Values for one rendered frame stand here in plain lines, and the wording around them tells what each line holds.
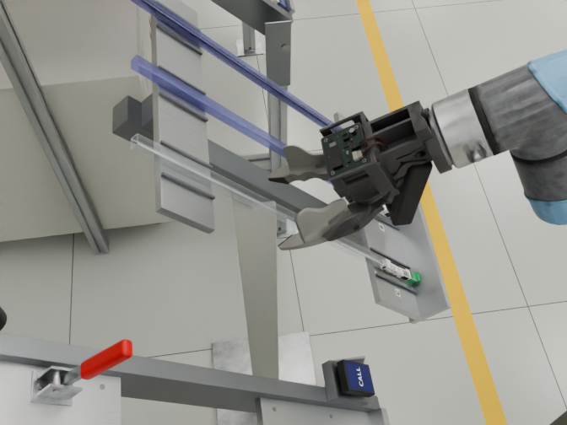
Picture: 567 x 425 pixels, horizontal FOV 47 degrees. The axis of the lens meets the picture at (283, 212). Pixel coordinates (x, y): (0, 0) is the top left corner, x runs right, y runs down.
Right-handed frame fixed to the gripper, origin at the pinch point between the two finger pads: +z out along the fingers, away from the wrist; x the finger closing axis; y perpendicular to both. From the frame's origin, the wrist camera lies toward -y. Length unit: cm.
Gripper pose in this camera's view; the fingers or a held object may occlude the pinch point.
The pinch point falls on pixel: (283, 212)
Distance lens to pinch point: 77.8
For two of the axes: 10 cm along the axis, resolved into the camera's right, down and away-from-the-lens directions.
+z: -8.8, 3.5, 3.3
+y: -4.6, -4.4, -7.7
